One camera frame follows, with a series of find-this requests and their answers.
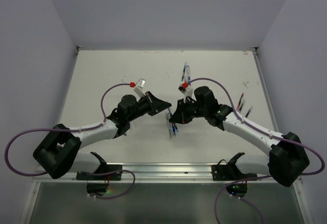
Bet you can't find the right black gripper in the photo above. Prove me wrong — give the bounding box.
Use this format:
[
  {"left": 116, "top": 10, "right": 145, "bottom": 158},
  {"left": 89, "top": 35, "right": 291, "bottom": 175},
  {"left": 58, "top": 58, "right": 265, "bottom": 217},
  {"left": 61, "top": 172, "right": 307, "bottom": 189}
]
[{"left": 170, "top": 96, "right": 208, "bottom": 123}]

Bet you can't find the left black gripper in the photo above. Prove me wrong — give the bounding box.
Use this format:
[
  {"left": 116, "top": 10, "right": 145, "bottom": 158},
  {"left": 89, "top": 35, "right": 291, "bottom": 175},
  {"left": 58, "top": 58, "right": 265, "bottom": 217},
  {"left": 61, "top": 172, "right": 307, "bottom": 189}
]
[{"left": 127, "top": 91, "right": 171, "bottom": 122}]

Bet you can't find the grey pen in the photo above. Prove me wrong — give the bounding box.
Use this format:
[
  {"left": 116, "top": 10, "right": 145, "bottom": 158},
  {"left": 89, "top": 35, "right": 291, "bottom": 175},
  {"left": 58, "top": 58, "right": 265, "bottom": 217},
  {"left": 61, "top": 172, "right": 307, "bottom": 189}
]
[{"left": 165, "top": 113, "right": 173, "bottom": 138}]

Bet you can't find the clear pen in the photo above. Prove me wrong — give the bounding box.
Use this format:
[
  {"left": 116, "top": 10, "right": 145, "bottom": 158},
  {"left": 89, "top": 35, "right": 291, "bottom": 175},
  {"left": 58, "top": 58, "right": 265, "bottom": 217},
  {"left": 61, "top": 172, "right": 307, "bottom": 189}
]
[{"left": 170, "top": 122, "right": 176, "bottom": 136}]

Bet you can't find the blue capped pen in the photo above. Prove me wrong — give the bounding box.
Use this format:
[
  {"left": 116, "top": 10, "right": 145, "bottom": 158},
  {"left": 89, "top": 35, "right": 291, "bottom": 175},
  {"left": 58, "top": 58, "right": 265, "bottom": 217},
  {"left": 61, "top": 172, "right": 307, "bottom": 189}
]
[{"left": 186, "top": 65, "right": 191, "bottom": 84}]

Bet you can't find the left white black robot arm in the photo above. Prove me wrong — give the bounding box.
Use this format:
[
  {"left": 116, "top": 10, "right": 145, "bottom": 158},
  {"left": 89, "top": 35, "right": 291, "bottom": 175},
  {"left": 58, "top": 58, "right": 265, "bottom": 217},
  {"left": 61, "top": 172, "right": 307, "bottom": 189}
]
[{"left": 33, "top": 91, "right": 171, "bottom": 180}]

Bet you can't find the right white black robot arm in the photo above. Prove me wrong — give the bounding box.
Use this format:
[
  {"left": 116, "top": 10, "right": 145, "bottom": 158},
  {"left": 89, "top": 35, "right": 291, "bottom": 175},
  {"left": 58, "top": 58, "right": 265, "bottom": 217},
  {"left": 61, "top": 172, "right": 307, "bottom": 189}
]
[{"left": 169, "top": 84, "right": 310, "bottom": 187}]

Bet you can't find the red pen cap right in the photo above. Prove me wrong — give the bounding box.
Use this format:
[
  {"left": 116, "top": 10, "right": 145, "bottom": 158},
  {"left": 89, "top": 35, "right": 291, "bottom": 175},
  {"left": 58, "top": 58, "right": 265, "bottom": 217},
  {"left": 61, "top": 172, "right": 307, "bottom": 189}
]
[{"left": 236, "top": 92, "right": 244, "bottom": 111}]

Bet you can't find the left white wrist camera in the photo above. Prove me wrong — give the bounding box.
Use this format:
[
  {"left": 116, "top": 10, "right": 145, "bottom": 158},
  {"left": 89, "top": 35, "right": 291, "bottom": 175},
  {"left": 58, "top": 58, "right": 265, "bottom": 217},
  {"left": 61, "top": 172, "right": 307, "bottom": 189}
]
[{"left": 133, "top": 78, "right": 146, "bottom": 97}]

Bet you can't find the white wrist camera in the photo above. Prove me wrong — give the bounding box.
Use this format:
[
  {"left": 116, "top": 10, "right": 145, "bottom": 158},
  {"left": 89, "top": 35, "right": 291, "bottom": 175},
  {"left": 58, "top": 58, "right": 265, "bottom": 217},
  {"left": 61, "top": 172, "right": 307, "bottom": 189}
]
[
  {"left": 178, "top": 82, "right": 193, "bottom": 101},
  {"left": 133, "top": 78, "right": 146, "bottom": 97}
]

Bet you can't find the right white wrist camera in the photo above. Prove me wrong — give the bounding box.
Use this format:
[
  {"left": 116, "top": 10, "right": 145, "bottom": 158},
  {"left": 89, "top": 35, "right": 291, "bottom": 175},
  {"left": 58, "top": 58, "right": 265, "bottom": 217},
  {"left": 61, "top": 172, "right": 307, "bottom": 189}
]
[{"left": 178, "top": 82, "right": 193, "bottom": 101}]

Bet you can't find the aluminium mounting rail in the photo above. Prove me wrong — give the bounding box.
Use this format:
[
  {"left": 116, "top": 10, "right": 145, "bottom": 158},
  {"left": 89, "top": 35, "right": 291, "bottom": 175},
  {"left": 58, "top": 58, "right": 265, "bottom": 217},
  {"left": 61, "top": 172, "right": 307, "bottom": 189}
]
[{"left": 32, "top": 161, "right": 302, "bottom": 183}]

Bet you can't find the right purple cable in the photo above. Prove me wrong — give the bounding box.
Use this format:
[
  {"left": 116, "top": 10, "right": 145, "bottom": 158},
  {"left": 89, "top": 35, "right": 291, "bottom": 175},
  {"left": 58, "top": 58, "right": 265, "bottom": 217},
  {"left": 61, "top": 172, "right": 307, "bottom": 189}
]
[{"left": 213, "top": 77, "right": 325, "bottom": 224}]

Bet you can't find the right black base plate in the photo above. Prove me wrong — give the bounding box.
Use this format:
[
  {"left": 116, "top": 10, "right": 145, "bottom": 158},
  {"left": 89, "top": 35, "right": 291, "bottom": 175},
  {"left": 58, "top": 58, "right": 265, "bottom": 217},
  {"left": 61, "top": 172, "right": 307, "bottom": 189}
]
[{"left": 211, "top": 153, "right": 258, "bottom": 181}]

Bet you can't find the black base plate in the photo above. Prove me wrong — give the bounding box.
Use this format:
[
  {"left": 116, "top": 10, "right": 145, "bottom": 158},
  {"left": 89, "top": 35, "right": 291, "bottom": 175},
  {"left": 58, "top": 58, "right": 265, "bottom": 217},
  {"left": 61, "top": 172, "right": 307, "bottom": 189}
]
[
  {"left": 211, "top": 153, "right": 258, "bottom": 181},
  {"left": 71, "top": 152, "right": 123, "bottom": 181}
]

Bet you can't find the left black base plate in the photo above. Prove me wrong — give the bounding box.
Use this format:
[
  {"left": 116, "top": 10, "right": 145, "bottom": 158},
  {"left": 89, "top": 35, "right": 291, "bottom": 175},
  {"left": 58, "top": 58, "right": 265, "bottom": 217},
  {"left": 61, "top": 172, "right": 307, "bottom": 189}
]
[{"left": 71, "top": 152, "right": 123, "bottom": 181}]

